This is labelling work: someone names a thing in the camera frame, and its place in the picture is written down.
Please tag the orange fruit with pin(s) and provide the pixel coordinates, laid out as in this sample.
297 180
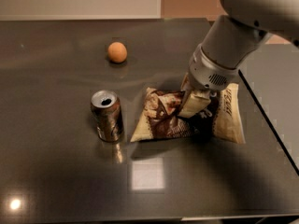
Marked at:
117 52

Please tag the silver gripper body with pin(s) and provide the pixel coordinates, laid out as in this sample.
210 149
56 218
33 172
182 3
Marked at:
206 72

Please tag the grey side table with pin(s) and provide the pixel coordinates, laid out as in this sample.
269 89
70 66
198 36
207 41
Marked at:
272 74

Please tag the brown orange soda can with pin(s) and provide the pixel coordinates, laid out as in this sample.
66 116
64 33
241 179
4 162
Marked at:
106 109

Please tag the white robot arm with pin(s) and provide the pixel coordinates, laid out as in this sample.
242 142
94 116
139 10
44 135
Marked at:
234 35

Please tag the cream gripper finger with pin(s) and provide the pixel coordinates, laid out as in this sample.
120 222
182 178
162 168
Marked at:
193 102
184 82

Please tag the brown chip bag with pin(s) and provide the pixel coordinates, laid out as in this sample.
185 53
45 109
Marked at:
160 118

